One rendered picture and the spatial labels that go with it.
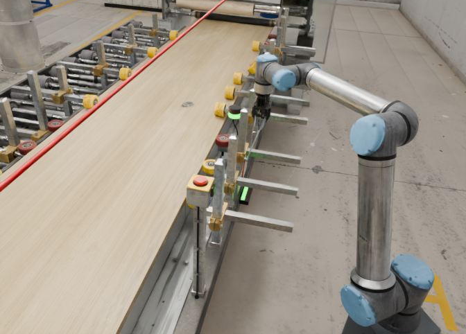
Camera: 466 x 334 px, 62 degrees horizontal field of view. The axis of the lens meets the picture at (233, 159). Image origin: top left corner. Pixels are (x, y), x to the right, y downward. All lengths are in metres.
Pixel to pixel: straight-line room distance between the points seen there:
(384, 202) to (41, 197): 1.29
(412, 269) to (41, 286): 1.26
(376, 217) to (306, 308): 1.22
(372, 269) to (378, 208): 0.22
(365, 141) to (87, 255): 0.99
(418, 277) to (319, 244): 1.32
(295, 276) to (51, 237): 1.55
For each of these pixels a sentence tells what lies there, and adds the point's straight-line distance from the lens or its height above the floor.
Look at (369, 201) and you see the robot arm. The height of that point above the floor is 1.17.
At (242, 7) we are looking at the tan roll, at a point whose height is 1.07.
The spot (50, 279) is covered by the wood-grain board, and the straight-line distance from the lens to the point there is 1.41.
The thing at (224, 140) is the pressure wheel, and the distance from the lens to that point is 2.00.
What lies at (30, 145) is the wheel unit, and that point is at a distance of 2.09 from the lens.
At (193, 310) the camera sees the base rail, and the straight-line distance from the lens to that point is 1.51.
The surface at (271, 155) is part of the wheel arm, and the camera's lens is 2.01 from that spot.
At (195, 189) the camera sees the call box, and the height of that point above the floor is 1.22.
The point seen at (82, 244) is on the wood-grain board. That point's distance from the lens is 1.49.
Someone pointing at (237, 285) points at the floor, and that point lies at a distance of 2.47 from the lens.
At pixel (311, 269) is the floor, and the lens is 2.63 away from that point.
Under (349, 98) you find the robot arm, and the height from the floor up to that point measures 1.36.
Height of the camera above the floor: 1.93
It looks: 34 degrees down
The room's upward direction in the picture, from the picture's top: 4 degrees clockwise
